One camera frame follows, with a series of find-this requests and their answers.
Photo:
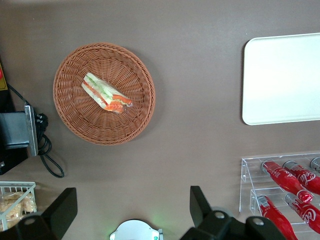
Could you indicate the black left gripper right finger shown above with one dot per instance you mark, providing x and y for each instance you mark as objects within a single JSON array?
[{"x": 202, "y": 215}]

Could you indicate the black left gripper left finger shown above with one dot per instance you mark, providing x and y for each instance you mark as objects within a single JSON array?
[{"x": 57, "y": 215}]

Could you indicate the plastic sandwich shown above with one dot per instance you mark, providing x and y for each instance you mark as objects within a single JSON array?
[{"x": 105, "y": 92}]

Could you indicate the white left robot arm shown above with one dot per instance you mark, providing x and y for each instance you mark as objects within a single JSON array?
[{"x": 135, "y": 231}]

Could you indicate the round brown wicker basket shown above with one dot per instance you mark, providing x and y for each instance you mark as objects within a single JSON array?
[{"x": 75, "y": 120}]

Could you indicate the cream rectangular tray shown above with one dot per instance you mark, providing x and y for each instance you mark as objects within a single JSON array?
[{"x": 282, "y": 80}]

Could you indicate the clear bag of rice crackers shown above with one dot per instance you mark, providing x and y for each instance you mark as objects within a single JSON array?
[
  {"x": 30, "y": 203},
  {"x": 11, "y": 210}
]

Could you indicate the clear acrylic bottle rack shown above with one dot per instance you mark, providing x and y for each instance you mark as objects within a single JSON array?
[{"x": 246, "y": 172}]

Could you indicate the red cola bottle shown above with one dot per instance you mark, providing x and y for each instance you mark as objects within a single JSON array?
[
  {"x": 308, "y": 215},
  {"x": 272, "y": 217},
  {"x": 316, "y": 163},
  {"x": 305, "y": 178},
  {"x": 280, "y": 176}
]

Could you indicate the black box with metal plate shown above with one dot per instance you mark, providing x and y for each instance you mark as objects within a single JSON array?
[{"x": 12, "y": 130}]

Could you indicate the yellow emergency stop control box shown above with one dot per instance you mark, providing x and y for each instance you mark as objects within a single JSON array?
[{"x": 2, "y": 82}]

